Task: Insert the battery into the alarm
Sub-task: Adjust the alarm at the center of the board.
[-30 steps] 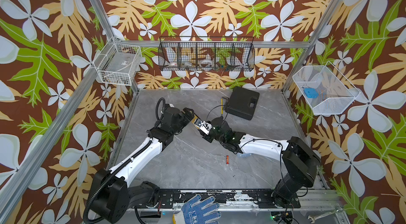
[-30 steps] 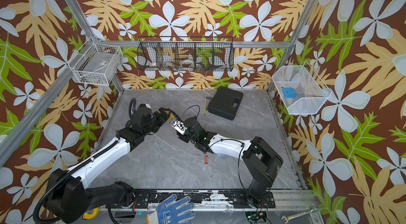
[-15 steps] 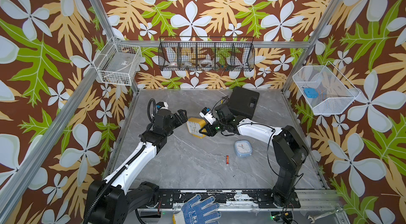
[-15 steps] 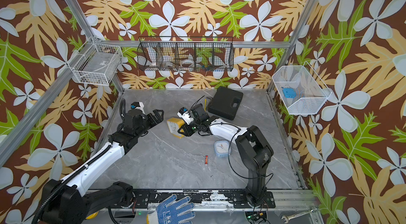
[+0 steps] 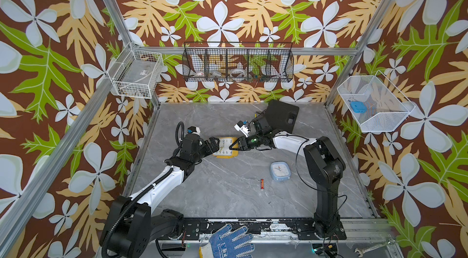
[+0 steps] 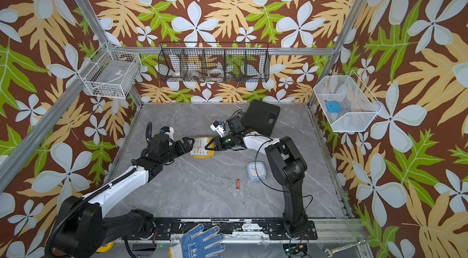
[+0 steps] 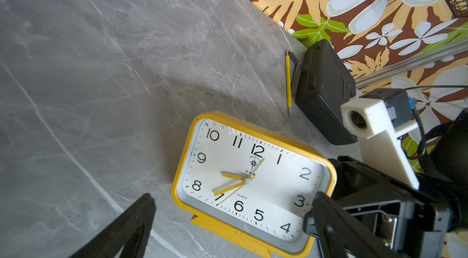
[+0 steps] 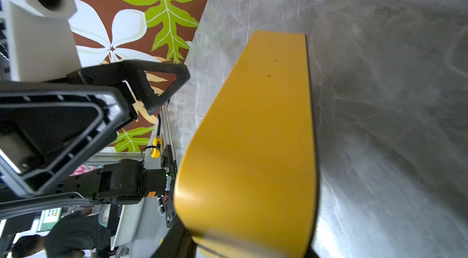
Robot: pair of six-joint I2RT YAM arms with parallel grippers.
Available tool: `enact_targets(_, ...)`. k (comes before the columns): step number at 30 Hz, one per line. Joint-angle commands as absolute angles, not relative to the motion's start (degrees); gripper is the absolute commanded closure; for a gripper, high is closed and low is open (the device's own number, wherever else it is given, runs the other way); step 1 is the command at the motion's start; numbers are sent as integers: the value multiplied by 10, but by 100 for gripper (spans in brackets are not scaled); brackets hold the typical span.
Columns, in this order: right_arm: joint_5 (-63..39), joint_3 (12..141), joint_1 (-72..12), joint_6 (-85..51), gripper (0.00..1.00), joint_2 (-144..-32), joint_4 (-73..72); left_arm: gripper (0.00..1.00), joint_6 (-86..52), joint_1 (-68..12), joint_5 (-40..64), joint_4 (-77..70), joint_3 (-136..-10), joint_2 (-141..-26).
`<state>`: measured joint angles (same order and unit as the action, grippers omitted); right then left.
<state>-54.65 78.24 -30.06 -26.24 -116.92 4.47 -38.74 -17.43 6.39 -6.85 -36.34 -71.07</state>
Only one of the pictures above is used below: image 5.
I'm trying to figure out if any white wire basket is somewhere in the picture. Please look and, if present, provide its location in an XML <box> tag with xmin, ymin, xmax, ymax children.
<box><xmin>338</xmin><ymin>71</ymin><xmax>416</xmax><ymax>133</ymax></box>
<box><xmin>108</xmin><ymin>43</ymin><xmax>165</xmax><ymax>99</ymax></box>

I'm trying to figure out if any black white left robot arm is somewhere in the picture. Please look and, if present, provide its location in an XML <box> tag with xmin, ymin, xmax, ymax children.
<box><xmin>99</xmin><ymin>133</ymin><xmax>220</xmax><ymax>258</ymax></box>

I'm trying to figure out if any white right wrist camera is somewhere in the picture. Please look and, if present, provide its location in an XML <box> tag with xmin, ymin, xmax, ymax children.
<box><xmin>235</xmin><ymin>121</ymin><xmax>251</xmax><ymax>137</ymax></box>

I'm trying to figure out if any white wire basket right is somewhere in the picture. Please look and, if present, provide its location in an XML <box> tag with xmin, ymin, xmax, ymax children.
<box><xmin>338</xmin><ymin>71</ymin><xmax>416</xmax><ymax>133</ymax></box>

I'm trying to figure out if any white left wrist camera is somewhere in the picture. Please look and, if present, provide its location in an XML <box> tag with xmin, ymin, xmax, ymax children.
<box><xmin>187</xmin><ymin>126</ymin><xmax>201</xmax><ymax>135</ymax></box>

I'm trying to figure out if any blue white knit glove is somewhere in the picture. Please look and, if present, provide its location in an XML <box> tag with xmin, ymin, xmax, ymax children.
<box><xmin>199</xmin><ymin>224</ymin><xmax>255</xmax><ymax>258</ymax></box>

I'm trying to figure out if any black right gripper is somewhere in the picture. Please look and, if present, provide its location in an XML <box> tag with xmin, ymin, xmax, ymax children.
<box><xmin>229</xmin><ymin>134</ymin><xmax>264</xmax><ymax>151</ymax></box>

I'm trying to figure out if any black wire basket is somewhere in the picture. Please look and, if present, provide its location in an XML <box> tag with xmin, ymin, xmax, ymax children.
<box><xmin>182</xmin><ymin>41</ymin><xmax>294</xmax><ymax>83</ymax></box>

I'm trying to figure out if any white wire basket left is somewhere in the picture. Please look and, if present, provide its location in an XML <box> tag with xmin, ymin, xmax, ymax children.
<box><xmin>108</xmin><ymin>43</ymin><xmax>165</xmax><ymax>99</ymax></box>

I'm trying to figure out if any yellow square alarm clock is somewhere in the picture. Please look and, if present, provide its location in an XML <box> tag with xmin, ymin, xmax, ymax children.
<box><xmin>213</xmin><ymin>137</ymin><xmax>238</xmax><ymax>159</ymax></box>

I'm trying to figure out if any blue object in basket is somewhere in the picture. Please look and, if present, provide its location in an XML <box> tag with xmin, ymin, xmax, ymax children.
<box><xmin>350</xmin><ymin>101</ymin><xmax>368</xmax><ymax>114</ymax></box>

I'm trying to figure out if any green circuit board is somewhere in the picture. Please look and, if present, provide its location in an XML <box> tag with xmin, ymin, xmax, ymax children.
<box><xmin>312</xmin><ymin>243</ymin><xmax>338</xmax><ymax>258</ymax></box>

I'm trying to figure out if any silver open-end wrench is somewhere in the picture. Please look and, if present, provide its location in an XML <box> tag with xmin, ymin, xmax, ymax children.
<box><xmin>354</xmin><ymin>239</ymin><xmax>396</xmax><ymax>258</ymax></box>

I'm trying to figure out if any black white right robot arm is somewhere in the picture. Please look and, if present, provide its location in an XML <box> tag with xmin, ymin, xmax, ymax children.
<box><xmin>229</xmin><ymin>113</ymin><xmax>346</xmax><ymax>239</ymax></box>

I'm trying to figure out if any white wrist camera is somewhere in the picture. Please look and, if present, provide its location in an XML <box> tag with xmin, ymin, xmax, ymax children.
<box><xmin>187</xmin><ymin>126</ymin><xmax>201</xmax><ymax>135</ymax></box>
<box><xmin>235</xmin><ymin>121</ymin><xmax>251</xmax><ymax>137</ymax></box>

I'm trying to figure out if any black plastic tool case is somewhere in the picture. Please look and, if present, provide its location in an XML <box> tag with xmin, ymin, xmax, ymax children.
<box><xmin>264</xmin><ymin>100</ymin><xmax>300</xmax><ymax>133</ymax></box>

